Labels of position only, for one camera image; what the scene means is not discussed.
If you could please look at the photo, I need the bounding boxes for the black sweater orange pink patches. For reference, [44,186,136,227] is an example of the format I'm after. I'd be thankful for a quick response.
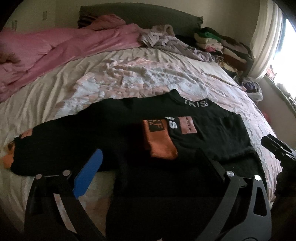
[10,90,264,240]

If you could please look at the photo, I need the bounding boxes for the white plastic bag with clothes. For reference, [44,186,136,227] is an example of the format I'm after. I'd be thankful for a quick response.
[242,78,263,102]

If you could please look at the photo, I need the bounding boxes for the stack of folded clothes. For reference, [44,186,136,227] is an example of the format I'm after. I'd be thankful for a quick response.
[194,27,254,77]

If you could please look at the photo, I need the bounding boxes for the cream window curtain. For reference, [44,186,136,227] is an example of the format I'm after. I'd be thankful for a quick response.
[248,1,283,81]

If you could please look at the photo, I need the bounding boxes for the pink white patterned bedspread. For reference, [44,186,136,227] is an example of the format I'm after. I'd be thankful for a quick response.
[0,47,282,223]

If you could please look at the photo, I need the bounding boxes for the pink comforter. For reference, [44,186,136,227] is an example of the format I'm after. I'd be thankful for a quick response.
[1,14,142,101]

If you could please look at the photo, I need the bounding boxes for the lavender crumpled garment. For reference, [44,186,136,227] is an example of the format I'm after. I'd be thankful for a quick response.
[138,25,215,62]

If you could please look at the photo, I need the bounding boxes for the dark green headboard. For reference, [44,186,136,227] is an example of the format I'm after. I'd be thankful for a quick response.
[78,3,203,36]

